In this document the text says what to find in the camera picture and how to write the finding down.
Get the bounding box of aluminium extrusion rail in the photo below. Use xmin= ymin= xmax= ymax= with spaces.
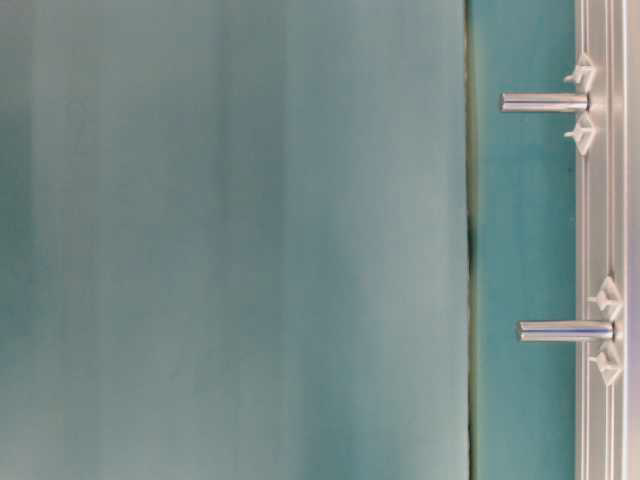
xmin=576 ymin=1 xmax=639 ymax=479

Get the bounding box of grey bracket beside gear shaft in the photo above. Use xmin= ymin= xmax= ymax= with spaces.
xmin=563 ymin=53 xmax=597 ymax=93

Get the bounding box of bare steel shaft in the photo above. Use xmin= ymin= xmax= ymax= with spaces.
xmin=517 ymin=320 xmax=615 ymax=343

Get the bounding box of steel shaft under gear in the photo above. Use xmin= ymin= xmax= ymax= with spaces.
xmin=499 ymin=93 xmax=590 ymax=113

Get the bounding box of grey bracket beside bare shaft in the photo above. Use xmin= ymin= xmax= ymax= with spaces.
xmin=587 ymin=276 xmax=624 ymax=322

